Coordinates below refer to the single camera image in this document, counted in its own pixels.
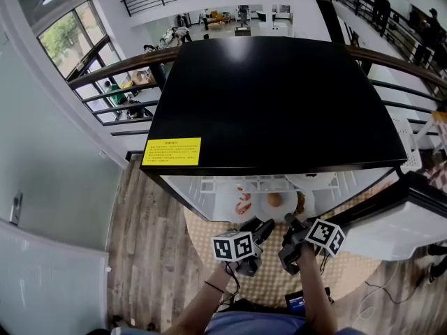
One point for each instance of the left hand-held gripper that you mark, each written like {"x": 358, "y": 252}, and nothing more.
{"x": 232, "y": 246}

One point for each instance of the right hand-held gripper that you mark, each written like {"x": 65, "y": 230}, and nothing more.
{"x": 324, "y": 236}

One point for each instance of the brown fried food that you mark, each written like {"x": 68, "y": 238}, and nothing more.
{"x": 301, "y": 201}

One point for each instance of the round brown bun food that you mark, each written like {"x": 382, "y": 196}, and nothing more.
{"x": 274, "y": 200}

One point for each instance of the black fridge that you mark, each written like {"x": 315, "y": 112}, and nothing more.
{"x": 272, "y": 100}

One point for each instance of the person's left forearm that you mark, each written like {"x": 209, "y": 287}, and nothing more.
{"x": 199, "y": 309}

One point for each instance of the person's right forearm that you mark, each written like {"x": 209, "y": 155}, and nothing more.
{"x": 314, "y": 291}

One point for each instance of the white fridge shelf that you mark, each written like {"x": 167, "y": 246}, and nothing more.
{"x": 223, "y": 184}

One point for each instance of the white plate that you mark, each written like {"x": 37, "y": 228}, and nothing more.
{"x": 314, "y": 183}
{"x": 279, "y": 213}
{"x": 309, "y": 208}
{"x": 227, "y": 204}

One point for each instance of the yellow checkered mat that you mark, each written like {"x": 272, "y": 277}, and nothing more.
{"x": 272, "y": 284}

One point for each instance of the black wrist band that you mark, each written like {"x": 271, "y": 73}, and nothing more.
{"x": 214, "y": 287}

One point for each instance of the black device with blue screen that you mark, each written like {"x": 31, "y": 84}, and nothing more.
{"x": 297, "y": 303}

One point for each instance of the person's blue clothing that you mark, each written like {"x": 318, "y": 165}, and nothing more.
{"x": 258, "y": 323}

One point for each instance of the yellow warning label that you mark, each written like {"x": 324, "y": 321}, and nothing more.
{"x": 172, "y": 151}

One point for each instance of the white perforated chair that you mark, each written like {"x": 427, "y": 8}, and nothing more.
{"x": 406, "y": 141}

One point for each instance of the table with checkered cloth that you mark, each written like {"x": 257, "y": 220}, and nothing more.
{"x": 439, "y": 124}

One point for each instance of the wooden handrail with black bars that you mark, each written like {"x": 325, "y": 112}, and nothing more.
{"x": 115, "y": 69}

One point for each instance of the white cabinet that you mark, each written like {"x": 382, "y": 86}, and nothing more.
{"x": 49, "y": 284}

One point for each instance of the large window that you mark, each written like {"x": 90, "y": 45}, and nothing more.
{"x": 70, "y": 37}

